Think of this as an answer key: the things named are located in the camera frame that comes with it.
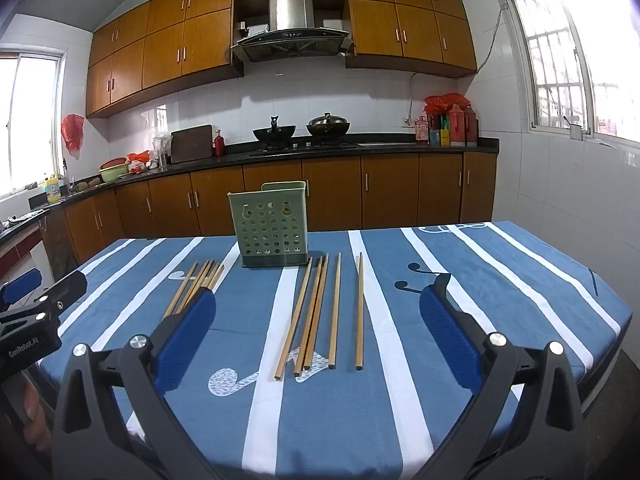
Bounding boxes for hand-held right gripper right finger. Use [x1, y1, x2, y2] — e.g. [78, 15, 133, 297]
[419, 274, 586, 480]

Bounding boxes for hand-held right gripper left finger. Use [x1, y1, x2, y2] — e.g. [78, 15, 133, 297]
[51, 287, 217, 480]

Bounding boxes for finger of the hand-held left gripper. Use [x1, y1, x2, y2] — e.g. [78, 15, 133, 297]
[0, 267, 43, 311]
[25, 269, 88, 313]

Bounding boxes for green perforated utensil holder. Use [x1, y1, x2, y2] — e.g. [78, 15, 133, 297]
[227, 181, 312, 268]

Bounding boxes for person's left hand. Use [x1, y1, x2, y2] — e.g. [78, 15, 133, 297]
[19, 385, 56, 456]

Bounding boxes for blue striped tablecloth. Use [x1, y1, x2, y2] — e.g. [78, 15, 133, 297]
[37, 220, 633, 480]

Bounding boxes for green basin with red lid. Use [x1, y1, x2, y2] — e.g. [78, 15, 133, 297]
[98, 158, 130, 183]

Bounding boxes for red hanging plastic bag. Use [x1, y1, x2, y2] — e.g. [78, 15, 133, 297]
[61, 114, 85, 152]

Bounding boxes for wooden lower cabinets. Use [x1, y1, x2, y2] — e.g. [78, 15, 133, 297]
[42, 151, 498, 267]

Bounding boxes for small sliding window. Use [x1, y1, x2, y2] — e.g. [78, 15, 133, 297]
[0, 50, 67, 201]

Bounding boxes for clear plastic bag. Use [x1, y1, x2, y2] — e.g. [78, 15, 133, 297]
[152, 134, 173, 168]

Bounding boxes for dark wooden cutting board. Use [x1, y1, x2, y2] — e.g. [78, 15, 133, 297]
[170, 124, 215, 164]

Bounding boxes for black kitchen countertop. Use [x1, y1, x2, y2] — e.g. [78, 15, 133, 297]
[0, 137, 501, 243]

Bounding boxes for red thermos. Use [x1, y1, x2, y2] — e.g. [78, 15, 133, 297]
[448, 104, 466, 147]
[464, 105, 479, 147]

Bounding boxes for gas stove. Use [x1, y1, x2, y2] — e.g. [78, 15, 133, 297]
[248, 141, 358, 156]

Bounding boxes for black wok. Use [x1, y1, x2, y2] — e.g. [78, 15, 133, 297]
[252, 116, 297, 150]

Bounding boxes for red bag on thermoses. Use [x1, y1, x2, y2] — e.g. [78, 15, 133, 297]
[424, 93, 473, 117]

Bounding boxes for black pot with lid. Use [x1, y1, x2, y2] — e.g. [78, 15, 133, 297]
[306, 112, 351, 140]

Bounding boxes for large barred window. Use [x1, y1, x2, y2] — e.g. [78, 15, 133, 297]
[495, 0, 640, 141]

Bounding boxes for steel range hood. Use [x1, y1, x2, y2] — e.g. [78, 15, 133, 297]
[230, 0, 353, 64]

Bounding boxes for white wall cable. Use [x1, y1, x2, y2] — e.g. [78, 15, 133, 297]
[409, 6, 507, 126]

